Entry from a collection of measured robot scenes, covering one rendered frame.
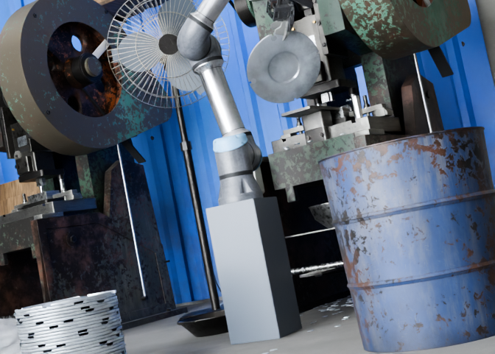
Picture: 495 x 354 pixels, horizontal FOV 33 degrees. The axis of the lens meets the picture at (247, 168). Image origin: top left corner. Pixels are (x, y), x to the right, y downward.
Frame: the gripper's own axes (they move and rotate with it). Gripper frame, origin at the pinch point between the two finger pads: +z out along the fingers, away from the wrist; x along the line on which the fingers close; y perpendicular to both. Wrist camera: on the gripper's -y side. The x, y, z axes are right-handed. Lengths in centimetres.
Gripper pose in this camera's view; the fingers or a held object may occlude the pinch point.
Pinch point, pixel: (284, 36)
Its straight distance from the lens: 312.5
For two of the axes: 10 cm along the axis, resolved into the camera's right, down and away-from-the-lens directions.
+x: 3.6, 5.9, -7.3
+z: -0.9, 8.0, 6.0
